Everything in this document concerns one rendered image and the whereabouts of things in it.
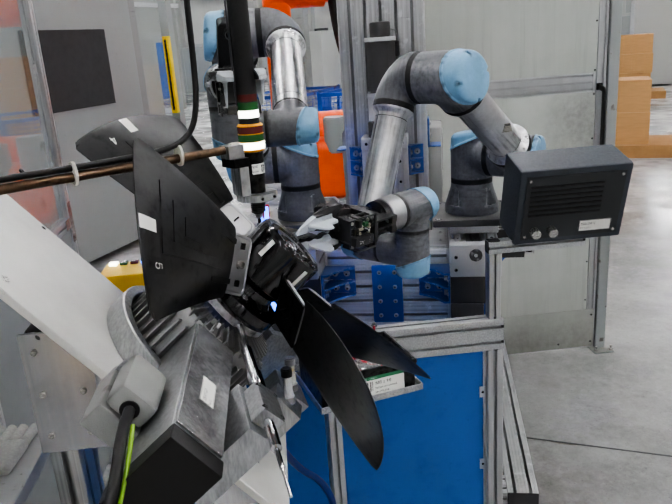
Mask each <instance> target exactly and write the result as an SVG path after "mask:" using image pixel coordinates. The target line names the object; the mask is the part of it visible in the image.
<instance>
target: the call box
mask: <svg viewBox="0 0 672 504"><path fill-rule="evenodd" d="M101 274H102V275H103V276H104V277H105V278H107V279H108V280H109V281H110V282H111V283H113V284H114V285H115V286H116V287H117V288H119V289H120V290H121V291H122V292H123V293H124V292H125V291H126V290H127V289H128V288H130V287H132V286H145V285H144V278H143V271H142V264H141V261H139V263H138V264H130V262H129V263H128V265H120V264H119V263H118V265H117V266H109V264H107V265H106V267H105V268H104V270H103V271H102V272H101Z"/></svg>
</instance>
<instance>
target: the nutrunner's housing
mask: <svg viewBox="0 0 672 504"><path fill-rule="evenodd" d="M244 154H245V157H249V161H250V166H249V176H250V186H251V194H259V193H263V192H266V186H265V166H264V156H263V151H260V152H253V153H244ZM250 205H251V212H252V213H254V214H261V213H264V212H265V211H266V207H265V206H266V205H265V202H262V203H250Z"/></svg>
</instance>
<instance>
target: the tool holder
mask: <svg viewBox="0 0 672 504"><path fill-rule="evenodd" d="M221 146H224V147H225V149H226V154H225V155H220V159H221V160H222V167H226V168H230V170H231V179H232V188H233V195H236V198H237V201H238V202H240V203H262V202H267V201H271V200H274V199H276V198H277V197H278V194H277V190H276V189H274V188H266V192H263V193H259V194H251V186H250V176H249V166H250V161H249V157H245V154H244V145H243V144H237V145H227V144H225V145H219V147H221Z"/></svg>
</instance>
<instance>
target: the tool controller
mask: <svg viewBox="0 0 672 504"><path fill-rule="evenodd" d="M633 165H634V164H633V162H632V161H631V160H630V159H629V158H628V157H627V156H626V155H624V154H623V153H622V152H621V151H620V150H619V149H617V148H616V147H615V146H614V145H612V144H607V145H595V146H583V147H572V148H560V149H548V150H536V151H524V152H513V153H507V154H506V160H505V170H504V180H503V190H502V200H501V210H500V220H499V223H500V225H501V226H502V228H503V229H504V231H505V232H506V234H507V235H508V237H509V238H510V239H511V240H512V243H513V244H514V245H518V244H528V243H539V242H549V241H560V240H570V239H581V238H591V237H602V236H612V235H618V234H619V232H620V227H621V222H622V218H623V213H624V208H625V203H626V199H627V194H628V189H629V184H630V179H631V175H632V170H633Z"/></svg>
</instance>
